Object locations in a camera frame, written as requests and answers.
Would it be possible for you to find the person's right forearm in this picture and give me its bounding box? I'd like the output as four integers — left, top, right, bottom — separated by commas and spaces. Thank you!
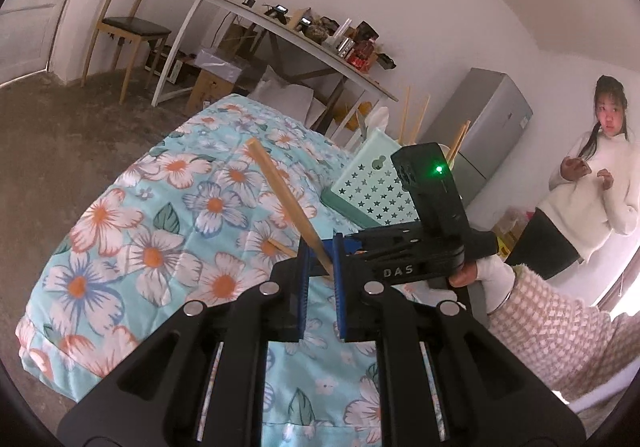
472, 257, 640, 403

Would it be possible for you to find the white ceramic spoon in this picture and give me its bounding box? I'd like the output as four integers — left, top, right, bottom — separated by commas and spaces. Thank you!
364, 104, 391, 130

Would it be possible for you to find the red bottle pack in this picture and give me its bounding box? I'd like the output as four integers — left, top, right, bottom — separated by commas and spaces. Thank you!
346, 39, 378, 72

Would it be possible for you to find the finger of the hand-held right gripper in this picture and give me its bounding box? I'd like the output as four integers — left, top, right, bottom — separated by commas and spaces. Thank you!
344, 226, 427, 262

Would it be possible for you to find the person's right hand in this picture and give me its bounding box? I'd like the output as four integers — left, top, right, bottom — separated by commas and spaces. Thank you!
447, 263, 481, 289

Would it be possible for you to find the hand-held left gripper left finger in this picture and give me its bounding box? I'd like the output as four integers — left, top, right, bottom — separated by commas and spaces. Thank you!
57, 242, 313, 447

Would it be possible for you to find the brown cardboard box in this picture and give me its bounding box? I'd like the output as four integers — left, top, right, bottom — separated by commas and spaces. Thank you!
492, 208, 526, 255

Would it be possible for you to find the tan wooden chopstick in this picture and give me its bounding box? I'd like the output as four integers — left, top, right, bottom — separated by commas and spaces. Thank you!
407, 96, 432, 145
245, 138, 335, 278
398, 87, 412, 144
267, 239, 300, 258

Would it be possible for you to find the plastic wrapped cardboard box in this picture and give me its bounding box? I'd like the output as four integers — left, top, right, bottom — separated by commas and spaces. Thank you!
186, 47, 251, 115

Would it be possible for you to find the mint green utensil holder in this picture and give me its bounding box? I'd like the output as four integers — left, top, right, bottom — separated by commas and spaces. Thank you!
320, 129, 426, 228

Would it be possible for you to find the wooden chair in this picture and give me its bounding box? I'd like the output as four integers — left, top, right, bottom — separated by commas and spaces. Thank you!
81, 0, 172, 104

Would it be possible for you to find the white door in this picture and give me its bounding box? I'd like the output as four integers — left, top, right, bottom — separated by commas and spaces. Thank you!
0, 0, 108, 82

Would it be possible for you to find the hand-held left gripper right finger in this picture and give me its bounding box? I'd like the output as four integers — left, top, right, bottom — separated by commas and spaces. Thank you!
332, 232, 586, 447

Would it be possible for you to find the floral blue blanket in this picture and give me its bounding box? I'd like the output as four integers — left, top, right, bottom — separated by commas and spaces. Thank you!
15, 94, 501, 447

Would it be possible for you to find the cardboard box under desk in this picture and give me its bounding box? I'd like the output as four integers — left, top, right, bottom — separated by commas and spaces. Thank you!
220, 22, 261, 52

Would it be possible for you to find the white desk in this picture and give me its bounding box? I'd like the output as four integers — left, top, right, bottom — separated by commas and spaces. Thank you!
151, 0, 399, 138

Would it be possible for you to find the white sack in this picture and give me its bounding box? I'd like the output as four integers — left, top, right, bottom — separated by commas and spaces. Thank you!
248, 65, 326, 125

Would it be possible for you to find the grey refrigerator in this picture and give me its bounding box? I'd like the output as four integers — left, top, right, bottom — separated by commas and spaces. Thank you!
417, 68, 534, 208

